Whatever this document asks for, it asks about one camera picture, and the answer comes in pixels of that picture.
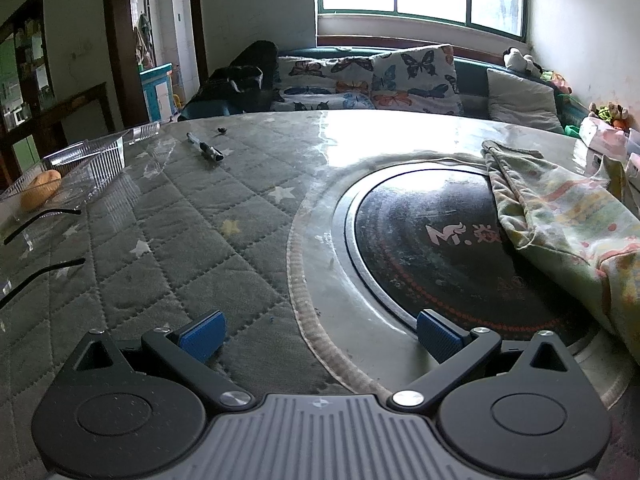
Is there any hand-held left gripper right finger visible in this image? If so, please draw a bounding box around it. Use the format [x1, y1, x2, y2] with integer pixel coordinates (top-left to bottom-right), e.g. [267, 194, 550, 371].
[387, 310, 583, 413]

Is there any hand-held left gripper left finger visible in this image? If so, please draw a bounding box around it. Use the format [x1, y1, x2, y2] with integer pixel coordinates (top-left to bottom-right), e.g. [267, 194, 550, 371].
[60, 310, 256, 413]

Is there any green patterned garment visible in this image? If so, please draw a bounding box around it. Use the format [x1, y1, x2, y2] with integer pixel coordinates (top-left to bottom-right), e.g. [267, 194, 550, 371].
[481, 140, 640, 346]

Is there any round black induction cooker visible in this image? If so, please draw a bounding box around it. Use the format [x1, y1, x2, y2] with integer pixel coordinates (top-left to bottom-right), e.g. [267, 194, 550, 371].
[334, 160, 608, 348]

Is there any black pen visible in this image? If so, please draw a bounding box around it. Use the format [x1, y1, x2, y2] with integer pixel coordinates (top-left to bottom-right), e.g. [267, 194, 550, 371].
[186, 132, 223, 163]

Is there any clear plastic food container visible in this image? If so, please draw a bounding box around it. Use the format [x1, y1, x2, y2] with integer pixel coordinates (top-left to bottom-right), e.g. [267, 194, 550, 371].
[0, 121, 161, 226]

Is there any orange bread roll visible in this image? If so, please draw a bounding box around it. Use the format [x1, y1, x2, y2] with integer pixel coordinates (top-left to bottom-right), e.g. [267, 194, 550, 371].
[21, 170, 62, 211]

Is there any blue white box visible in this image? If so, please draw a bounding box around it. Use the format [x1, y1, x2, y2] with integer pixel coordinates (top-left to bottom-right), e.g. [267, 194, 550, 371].
[139, 62, 176, 123]

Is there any grey cushion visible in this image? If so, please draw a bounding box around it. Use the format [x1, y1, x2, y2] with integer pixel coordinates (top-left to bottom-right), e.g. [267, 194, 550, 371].
[486, 68, 565, 134]

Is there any black bag on sofa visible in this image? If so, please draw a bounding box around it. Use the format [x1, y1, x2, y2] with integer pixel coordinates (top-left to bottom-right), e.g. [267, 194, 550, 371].
[192, 40, 280, 116]

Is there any butterfly print cushion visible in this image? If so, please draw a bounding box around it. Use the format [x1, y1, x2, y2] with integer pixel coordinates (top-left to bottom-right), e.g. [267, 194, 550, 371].
[371, 45, 463, 116]

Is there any pink tissue pack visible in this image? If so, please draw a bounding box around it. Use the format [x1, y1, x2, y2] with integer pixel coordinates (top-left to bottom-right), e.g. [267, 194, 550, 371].
[580, 115, 630, 161]

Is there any brown plush toy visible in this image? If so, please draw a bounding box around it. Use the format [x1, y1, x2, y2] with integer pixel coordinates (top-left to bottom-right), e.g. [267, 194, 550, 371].
[589, 102, 630, 131]

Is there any panda plush toy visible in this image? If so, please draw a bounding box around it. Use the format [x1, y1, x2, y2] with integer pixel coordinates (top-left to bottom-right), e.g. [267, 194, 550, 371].
[502, 47, 543, 78]

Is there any dark wooden cabinet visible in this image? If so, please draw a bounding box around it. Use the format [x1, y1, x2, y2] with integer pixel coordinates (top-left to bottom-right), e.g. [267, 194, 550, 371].
[0, 0, 116, 186]

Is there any dark wooden door frame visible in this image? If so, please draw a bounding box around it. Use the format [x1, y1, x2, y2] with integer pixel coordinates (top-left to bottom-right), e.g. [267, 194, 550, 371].
[102, 0, 208, 128]

